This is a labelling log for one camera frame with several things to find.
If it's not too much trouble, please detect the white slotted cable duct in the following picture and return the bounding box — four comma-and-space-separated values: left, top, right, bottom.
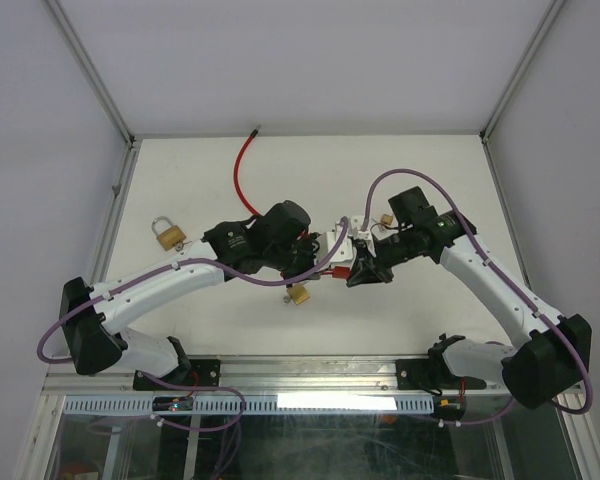
63, 393, 434, 416

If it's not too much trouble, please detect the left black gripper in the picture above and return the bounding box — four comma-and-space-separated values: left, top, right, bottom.
267, 233, 332, 291

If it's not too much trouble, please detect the small brass padlock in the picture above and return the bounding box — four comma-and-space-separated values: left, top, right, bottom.
380, 214, 394, 227

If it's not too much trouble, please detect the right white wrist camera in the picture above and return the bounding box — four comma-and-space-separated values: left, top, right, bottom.
348, 215, 373, 245

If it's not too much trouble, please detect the red thin-cable padlock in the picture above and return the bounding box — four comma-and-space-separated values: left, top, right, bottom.
312, 266, 351, 279

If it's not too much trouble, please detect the open brass padlock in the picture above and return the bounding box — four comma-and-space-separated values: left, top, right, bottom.
283, 284, 310, 305

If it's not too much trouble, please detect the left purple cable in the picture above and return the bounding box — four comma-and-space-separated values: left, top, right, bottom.
36, 216, 351, 364

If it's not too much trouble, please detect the thick red cable lock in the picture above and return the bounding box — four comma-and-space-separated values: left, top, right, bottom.
232, 125, 261, 215

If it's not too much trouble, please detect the purple cable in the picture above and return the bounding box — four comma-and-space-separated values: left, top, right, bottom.
362, 168, 596, 414
36, 216, 351, 364

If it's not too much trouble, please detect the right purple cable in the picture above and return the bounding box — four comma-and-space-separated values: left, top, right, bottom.
362, 168, 596, 414

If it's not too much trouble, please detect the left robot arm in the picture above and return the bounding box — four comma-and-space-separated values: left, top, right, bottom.
60, 200, 317, 389

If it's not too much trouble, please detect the closed brass padlock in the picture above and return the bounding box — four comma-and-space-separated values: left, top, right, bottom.
151, 216, 187, 252

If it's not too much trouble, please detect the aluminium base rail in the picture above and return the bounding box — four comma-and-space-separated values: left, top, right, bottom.
44, 352, 511, 397

